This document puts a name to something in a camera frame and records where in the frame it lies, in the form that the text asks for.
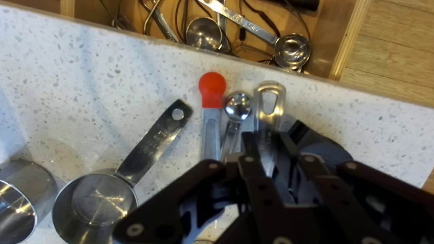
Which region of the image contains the wooden drawer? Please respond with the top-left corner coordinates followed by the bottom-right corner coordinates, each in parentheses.
top-left (0, 0), bottom-right (373, 82)

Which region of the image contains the small silver measuring spoon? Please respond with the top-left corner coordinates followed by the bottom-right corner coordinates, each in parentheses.
top-left (220, 91), bottom-right (254, 160)

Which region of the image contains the silver and red measuring spoon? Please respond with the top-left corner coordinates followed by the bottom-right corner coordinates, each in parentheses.
top-left (198, 72), bottom-right (227, 162)

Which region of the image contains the silver measuring spoon round bowl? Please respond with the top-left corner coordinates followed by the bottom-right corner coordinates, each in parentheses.
top-left (185, 0), bottom-right (228, 52)

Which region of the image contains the black and grey kitchen tool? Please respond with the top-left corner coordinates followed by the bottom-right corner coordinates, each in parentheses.
top-left (273, 119), bottom-right (355, 207)

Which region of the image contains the silver utensil with loop handle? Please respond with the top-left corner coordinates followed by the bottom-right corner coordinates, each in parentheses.
top-left (139, 0), bottom-right (181, 43)

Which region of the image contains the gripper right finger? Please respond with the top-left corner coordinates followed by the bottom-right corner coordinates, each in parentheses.
top-left (271, 131), bottom-right (434, 244)

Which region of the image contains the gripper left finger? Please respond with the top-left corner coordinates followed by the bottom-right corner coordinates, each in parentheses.
top-left (113, 131), bottom-right (286, 244)

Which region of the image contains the silver measuring cup long handle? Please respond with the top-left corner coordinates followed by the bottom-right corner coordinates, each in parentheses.
top-left (52, 99), bottom-right (194, 244)

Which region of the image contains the large silver measuring cup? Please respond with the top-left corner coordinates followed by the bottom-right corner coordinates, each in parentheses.
top-left (0, 159), bottom-right (57, 244)

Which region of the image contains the silver measuring spoon deep bowl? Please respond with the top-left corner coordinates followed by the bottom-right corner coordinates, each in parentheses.
top-left (197, 0), bottom-right (312, 72)

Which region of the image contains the thin wire utensil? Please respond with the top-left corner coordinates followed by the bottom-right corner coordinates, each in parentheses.
top-left (98, 0), bottom-right (138, 33)

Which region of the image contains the silver handle with loop hole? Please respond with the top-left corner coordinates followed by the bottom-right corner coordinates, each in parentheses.
top-left (253, 80), bottom-right (288, 177)

